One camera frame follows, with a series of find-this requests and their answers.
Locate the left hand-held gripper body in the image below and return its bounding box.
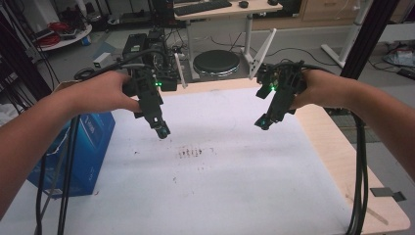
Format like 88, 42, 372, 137
121, 65, 164, 121

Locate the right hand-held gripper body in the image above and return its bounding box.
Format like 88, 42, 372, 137
254, 61, 307, 122

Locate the blue cardboard box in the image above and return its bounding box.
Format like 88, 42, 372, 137
27, 112, 116, 199

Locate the person's right hand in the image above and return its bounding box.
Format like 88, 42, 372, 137
288, 69, 355, 111

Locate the person's left hand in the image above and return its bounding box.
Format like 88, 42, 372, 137
67, 70, 143, 116

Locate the black adapter with green light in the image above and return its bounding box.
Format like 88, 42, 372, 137
156, 75, 179, 93

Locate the black electronics box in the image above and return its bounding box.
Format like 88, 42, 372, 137
121, 32, 149, 67

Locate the white table mat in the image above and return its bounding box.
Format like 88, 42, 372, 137
0, 86, 355, 235

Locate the small white box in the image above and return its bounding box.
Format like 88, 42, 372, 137
92, 52, 114, 70

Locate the round black stool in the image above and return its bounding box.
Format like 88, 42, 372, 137
192, 49, 242, 78

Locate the white stand leg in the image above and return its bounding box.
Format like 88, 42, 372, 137
320, 0, 374, 69

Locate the wooden cabinet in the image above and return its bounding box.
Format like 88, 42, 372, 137
299, 0, 375, 23

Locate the wooden desk with white legs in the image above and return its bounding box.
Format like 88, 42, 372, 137
173, 0, 284, 81

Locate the round white table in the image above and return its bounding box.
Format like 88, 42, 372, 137
34, 23, 94, 52

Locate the black keyboard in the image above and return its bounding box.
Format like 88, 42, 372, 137
173, 0, 233, 17

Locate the grey tape piece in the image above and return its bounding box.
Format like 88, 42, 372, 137
369, 186, 407, 203

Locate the white bracket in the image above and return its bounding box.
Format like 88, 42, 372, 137
173, 52, 189, 89
249, 27, 278, 80

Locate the black floor cable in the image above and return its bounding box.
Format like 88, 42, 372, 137
273, 46, 328, 68

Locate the black metal post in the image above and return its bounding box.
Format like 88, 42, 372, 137
0, 13, 44, 101
340, 0, 401, 80

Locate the red cable coil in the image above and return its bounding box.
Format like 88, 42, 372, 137
34, 21, 68, 48

